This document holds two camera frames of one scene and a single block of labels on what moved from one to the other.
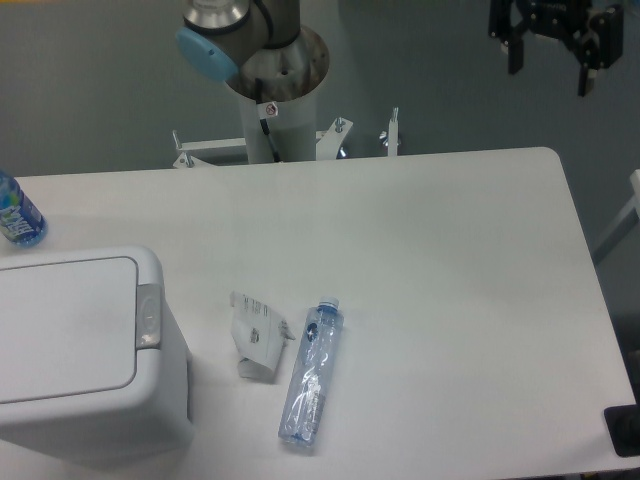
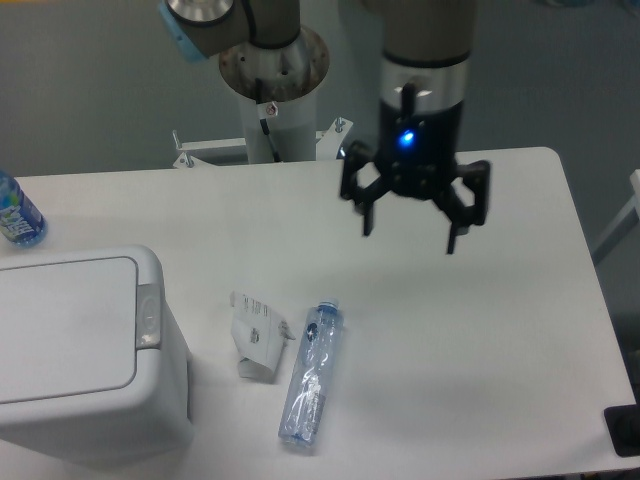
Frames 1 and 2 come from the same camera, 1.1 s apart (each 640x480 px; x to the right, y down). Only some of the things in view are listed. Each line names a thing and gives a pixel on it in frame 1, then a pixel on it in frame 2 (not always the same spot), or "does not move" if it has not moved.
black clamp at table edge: [623, 424] does not move
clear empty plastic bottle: [311, 373] does not move
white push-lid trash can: [93, 368] does not move
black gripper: [601, 47] -> [417, 154]
